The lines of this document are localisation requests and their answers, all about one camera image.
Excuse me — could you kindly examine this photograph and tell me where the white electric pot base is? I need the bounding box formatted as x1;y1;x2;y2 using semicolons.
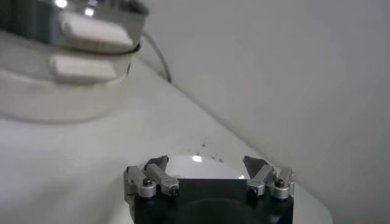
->
0;30;141;124

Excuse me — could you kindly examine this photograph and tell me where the black pot power cable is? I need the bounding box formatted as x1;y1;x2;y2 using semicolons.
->
141;30;172;84

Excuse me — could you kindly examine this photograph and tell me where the white round plate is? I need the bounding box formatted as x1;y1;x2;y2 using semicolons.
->
106;155;333;224

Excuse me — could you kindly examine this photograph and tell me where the steel perforated steamer basket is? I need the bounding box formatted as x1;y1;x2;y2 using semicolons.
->
0;0;150;56

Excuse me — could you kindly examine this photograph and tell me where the white work table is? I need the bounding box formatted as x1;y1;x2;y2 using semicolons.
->
0;57;336;224

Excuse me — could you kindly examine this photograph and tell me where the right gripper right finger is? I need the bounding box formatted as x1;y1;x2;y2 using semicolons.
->
243;155;296;200

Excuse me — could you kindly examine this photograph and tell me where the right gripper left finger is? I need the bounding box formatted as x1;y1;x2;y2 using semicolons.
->
123;155;180;202

